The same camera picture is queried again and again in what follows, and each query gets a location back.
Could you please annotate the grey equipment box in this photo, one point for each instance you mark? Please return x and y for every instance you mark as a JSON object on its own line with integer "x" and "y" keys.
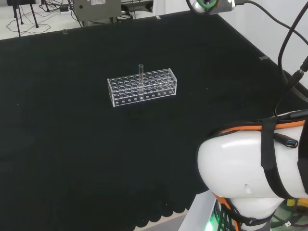
{"x": 96, "y": 9}

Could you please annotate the black bench cloth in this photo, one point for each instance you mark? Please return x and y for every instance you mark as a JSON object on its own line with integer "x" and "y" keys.
{"x": 72, "y": 144}

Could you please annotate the clear acrylic test tube rack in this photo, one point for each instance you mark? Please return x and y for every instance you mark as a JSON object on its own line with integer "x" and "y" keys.
{"x": 149, "y": 92}

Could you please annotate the black tripod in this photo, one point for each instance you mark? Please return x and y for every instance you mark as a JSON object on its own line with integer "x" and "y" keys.
{"x": 32, "y": 12}

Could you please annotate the clear glass test tube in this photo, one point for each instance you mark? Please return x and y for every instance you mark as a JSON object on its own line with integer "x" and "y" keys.
{"x": 141, "y": 79}

